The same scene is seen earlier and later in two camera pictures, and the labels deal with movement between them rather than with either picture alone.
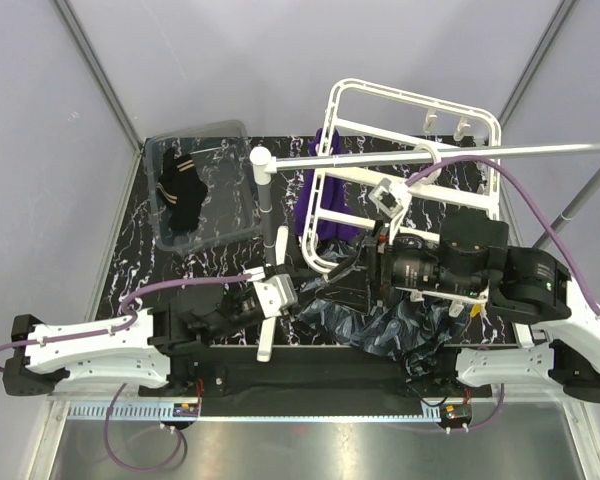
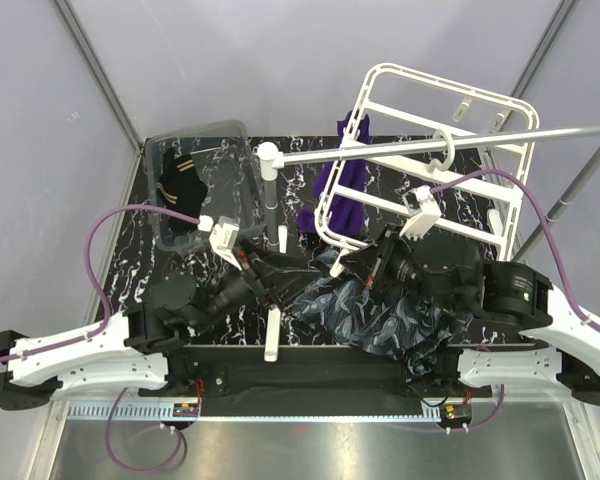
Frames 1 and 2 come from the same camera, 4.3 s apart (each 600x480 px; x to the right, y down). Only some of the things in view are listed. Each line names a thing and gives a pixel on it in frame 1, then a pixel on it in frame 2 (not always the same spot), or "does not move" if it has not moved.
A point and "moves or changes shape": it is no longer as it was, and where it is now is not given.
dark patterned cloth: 410,331 does not move
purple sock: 335,195 -> 346,217
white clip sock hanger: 417,189 moves or changes shape
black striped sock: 180,185 does not move
